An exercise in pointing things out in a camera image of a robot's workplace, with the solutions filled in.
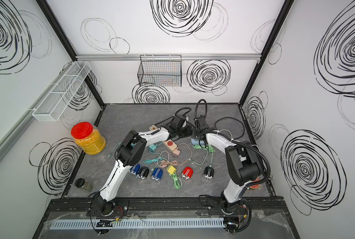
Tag pink charger adapter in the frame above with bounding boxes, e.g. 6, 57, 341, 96
172, 149, 180, 158

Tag teal charger adapter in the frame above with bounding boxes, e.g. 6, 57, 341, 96
148, 143, 162, 153

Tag pink charging cable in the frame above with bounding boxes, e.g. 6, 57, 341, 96
157, 142, 196, 168

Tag black shaver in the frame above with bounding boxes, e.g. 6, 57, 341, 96
203, 166, 214, 180
137, 166, 150, 180

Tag red shaver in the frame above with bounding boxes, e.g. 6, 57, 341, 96
181, 167, 193, 180

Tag yellow-green charger adapter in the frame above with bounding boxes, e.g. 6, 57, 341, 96
167, 165, 177, 175

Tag teal cable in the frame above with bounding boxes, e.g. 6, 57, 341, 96
140, 150, 165, 168
107, 142, 123, 158

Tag blue striped shaver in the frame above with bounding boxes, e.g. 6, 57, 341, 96
151, 168, 163, 181

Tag light green cable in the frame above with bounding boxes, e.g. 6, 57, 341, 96
169, 173, 183, 190

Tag beige power strip red sockets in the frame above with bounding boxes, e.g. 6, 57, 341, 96
147, 125, 177, 151

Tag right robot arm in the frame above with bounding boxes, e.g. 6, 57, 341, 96
193, 116, 271, 212

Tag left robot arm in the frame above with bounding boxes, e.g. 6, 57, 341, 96
99, 115, 192, 202

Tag blue shaver left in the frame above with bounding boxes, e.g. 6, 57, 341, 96
129, 163, 141, 175

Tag yellow jar red lid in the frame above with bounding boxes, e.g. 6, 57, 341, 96
71, 121, 106, 155

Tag small dark lid jar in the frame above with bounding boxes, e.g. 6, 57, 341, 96
74, 178, 94, 192

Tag black power cord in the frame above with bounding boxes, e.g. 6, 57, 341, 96
156, 116, 246, 141

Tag black wire basket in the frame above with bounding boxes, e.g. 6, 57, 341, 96
137, 54, 182, 87

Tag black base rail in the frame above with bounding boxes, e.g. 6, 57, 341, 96
87, 195, 250, 219

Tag white wire shelf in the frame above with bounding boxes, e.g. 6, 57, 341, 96
32, 61, 91, 121

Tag white slotted cable duct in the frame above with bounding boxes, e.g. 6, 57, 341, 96
50, 218, 225, 230

